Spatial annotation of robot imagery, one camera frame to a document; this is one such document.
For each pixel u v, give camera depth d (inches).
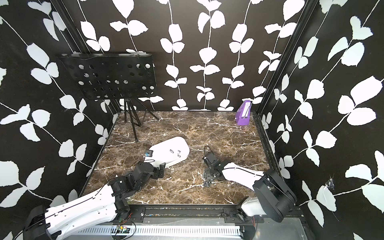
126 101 34.9
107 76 28.9
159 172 28.3
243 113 42.3
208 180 33.7
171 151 37.6
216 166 26.8
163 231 27.6
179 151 38.3
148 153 27.1
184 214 29.4
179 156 37.4
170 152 37.6
